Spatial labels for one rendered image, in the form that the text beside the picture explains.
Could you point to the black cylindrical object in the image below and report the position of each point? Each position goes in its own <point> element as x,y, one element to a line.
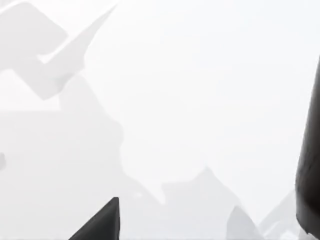
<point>310,175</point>

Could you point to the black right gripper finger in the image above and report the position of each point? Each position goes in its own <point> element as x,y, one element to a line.
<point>106,222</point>

